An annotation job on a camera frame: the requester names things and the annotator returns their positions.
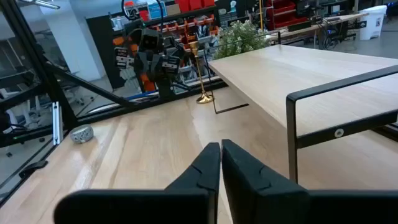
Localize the white waste bin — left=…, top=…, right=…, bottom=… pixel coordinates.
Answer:
left=359, top=4, right=388, bottom=41

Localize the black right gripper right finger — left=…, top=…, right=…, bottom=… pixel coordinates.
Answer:
left=221, top=139, right=398, bottom=224

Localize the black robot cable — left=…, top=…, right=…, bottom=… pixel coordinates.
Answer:
left=155, top=0, right=165, bottom=34

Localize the red drawer cabinet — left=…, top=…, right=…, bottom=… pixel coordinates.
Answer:
left=266, top=0, right=312, bottom=31

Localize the black rack with orange bins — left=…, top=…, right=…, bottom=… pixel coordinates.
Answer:
left=86, top=0, right=220, bottom=91

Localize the long wooden workbench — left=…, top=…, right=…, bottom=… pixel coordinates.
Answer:
left=267, top=11, right=370, bottom=43

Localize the black plastic latch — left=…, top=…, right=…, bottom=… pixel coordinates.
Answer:
left=18, top=159, right=49, bottom=180

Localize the silver aluminium extrusion piece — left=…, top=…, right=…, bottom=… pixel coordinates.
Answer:
left=52, top=101, right=64, bottom=146

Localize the gold-tipped wooden pole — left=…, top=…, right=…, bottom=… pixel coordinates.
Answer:
left=188, top=40, right=215, bottom=105

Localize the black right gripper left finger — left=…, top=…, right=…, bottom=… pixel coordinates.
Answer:
left=53, top=142, right=221, bottom=224

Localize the wooden shelf black metal frame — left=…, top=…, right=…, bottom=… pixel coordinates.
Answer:
left=207, top=44, right=398, bottom=184

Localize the white cloth bundle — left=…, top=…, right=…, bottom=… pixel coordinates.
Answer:
left=68, top=124, right=95, bottom=144

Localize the blue cardboard box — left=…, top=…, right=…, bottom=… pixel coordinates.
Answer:
left=147, top=1, right=169, bottom=20

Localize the potted green plant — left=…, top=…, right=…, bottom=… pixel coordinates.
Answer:
left=213, top=19, right=271, bottom=60

